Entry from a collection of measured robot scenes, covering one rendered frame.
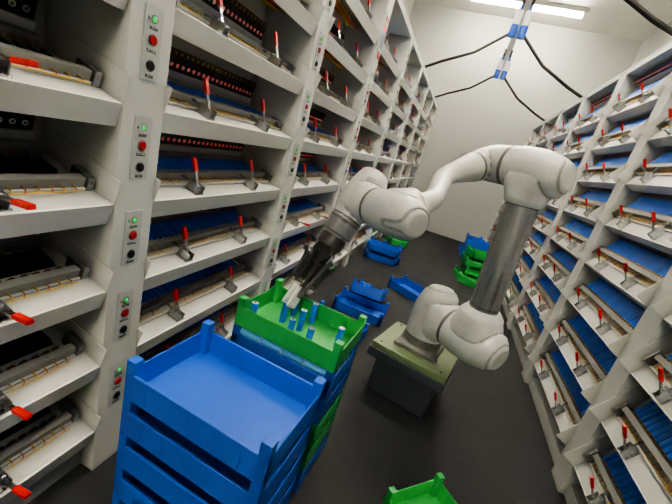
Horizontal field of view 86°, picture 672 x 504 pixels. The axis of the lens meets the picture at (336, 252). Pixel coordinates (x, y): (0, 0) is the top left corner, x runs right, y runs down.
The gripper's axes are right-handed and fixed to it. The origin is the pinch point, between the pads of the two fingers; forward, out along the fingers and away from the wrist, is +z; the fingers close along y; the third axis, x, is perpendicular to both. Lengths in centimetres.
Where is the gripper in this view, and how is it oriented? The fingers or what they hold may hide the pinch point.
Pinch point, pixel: (294, 294)
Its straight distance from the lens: 102.2
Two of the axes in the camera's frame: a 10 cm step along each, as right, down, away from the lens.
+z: -5.6, 8.3, -0.1
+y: -5.8, -3.9, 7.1
